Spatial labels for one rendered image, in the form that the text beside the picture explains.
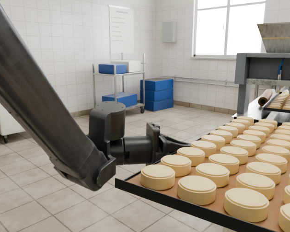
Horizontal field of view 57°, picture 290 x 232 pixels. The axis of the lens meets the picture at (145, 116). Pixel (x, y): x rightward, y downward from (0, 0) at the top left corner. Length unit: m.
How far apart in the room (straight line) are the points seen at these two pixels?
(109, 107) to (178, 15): 5.48
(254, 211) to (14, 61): 0.30
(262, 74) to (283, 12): 3.45
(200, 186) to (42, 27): 4.44
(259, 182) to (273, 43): 1.18
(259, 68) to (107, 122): 1.19
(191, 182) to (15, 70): 0.25
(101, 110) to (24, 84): 0.20
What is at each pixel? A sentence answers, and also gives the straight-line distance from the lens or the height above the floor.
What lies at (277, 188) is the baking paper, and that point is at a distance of 0.45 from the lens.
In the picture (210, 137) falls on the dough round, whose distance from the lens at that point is 0.59.
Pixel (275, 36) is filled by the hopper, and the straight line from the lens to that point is 1.51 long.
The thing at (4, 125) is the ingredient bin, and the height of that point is 0.25.
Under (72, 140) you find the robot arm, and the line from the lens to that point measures 0.40.
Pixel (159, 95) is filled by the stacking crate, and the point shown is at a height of 0.31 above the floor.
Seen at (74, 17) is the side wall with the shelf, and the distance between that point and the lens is 4.99.
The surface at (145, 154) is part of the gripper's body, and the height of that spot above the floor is 1.00.
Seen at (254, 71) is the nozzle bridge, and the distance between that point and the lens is 1.56.
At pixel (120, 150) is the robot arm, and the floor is 1.01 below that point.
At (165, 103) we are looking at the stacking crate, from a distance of 5.54.
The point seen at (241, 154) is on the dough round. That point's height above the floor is 1.01.
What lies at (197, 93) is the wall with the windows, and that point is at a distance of 5.65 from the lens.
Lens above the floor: 1.20
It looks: 14 degrees down
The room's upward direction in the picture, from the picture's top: straight up
